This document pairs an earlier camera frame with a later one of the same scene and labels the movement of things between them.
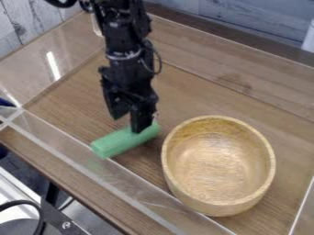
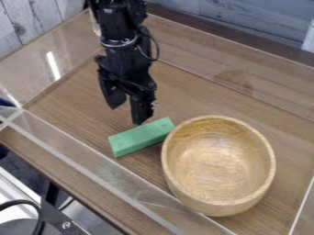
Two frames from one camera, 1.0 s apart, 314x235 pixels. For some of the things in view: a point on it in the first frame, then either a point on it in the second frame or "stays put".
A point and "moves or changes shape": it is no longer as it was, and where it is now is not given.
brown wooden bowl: [218, 162] stays put
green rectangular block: [123, 139] moves or changes shape
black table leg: [52, 195] stays put
